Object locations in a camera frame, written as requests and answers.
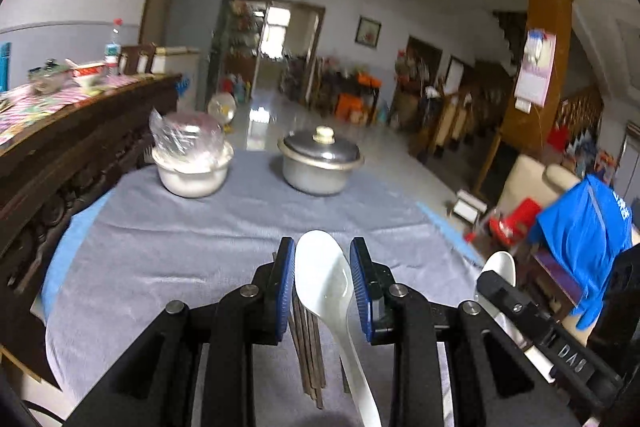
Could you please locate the white plastic rice spoon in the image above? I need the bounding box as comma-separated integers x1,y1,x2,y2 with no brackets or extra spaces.
294,230,382,426

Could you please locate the aluminium pot with lid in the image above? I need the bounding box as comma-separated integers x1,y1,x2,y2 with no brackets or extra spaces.
278,126,364,196

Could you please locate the blue shirt on chair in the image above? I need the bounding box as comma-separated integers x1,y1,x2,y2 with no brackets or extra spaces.
527,174,632,331

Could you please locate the grey table cloth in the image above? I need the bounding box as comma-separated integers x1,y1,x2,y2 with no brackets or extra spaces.
41,150,478,403

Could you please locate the white bowl with plastic bag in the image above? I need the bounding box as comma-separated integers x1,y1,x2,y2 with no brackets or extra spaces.
149,109,234,198

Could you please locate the small yellow desk fan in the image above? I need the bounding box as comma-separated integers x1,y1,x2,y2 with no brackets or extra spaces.
207,92,238,133

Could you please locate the white chest freezer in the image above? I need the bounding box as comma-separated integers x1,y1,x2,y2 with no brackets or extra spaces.
152,46,201,112

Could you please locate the dark carved wooden sideboard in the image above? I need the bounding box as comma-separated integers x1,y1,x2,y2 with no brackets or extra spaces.
1,75,178,385

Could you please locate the grey refrigerator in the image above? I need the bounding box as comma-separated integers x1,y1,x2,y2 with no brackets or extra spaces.
165,0,232,110

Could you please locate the red white noodle bowl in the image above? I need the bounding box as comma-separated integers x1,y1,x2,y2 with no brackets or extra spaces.
65,58,106,89

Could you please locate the plastic bottle red cap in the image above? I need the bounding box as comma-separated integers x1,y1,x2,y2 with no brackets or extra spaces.
104,18,122,76

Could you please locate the framed wall picture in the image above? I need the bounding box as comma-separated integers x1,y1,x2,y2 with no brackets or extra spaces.
355,16,382,49

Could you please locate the wall calendar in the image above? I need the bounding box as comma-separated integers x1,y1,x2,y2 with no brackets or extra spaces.
514,29,556,107

